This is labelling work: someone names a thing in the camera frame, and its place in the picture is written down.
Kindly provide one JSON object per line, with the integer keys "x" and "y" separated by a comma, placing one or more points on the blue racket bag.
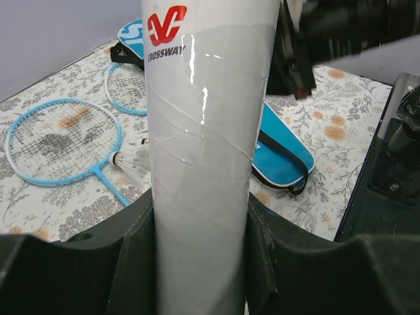
{"x": 281, "y": 160}

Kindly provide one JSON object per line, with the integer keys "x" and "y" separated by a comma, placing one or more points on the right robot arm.
{"x": 309, "y": 33}

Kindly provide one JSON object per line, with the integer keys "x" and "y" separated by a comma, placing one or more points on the blue racket left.
{"x": 64, "y": 141}

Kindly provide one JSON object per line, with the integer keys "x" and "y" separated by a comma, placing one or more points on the floral tablecloth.
{"x": 336, "y": 124}

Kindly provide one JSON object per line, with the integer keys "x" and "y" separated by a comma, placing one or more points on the blue racket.
{"x": 125, "y": 88}
{"x": 64, "y": 141}

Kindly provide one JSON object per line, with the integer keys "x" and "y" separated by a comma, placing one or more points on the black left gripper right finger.
{"x": 291, "y": 271}

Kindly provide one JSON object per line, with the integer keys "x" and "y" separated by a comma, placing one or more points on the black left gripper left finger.
{"x": 106, "y": 269}

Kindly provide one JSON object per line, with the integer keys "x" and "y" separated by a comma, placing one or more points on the white shuttlecock tube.
{"x": 206, "y": 67}

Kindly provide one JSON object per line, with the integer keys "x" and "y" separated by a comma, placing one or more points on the white plastic shuttlecock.
{"x": 144, "y": 141}
{"x": 135, "y": 163}

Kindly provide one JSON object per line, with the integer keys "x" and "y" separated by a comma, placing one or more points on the blue racket right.
{"x": 125, "y": 88}

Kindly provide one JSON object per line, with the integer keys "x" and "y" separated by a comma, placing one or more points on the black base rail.
{"x": 385, "y": 199}

